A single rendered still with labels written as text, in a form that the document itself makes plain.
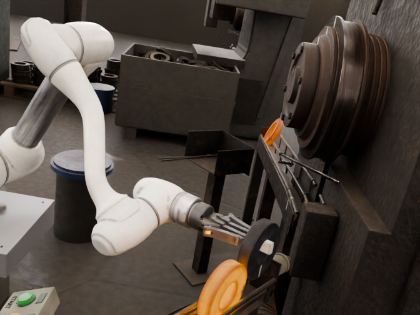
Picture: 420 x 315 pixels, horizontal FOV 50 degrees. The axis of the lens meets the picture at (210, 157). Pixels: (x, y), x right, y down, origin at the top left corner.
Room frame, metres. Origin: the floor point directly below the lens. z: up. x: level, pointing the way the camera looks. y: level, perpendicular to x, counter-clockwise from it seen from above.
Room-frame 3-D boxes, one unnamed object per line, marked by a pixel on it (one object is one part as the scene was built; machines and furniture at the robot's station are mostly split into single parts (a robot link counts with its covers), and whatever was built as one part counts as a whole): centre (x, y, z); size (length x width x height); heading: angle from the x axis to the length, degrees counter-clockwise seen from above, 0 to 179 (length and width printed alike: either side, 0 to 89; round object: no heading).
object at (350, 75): (1.49, -0.34, 1.11); 0.47 x 0.06 x 0.47; 2
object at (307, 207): (1.25, -0.36, 0.68); 0.11 x 0.08 x 0.24; 92
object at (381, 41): (1.49, -0.43, 1.11); 0.47 x 0.10 x 0.47; 2
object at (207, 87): (4.22, 0.42, 0.39); 1.03 x 0.83 x 0.79; 96
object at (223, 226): (1.02, -0.08, 0.79); 0.11 x 0.01 x 0.04; 55
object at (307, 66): (1.48, -0.25, 1.11); 0.28 x 0.06 x 0.28; 2
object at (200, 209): (1.07, -0.03, 0.79); 0.09 x 0.08 x 0.07; 57
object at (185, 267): (2.00, -0.04, 0.36); 0.26 x 0.20 x 0.72; 37
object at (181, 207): (1.11, 0.03, 0.78); 0.09 x 0.06 x 0.09; 147
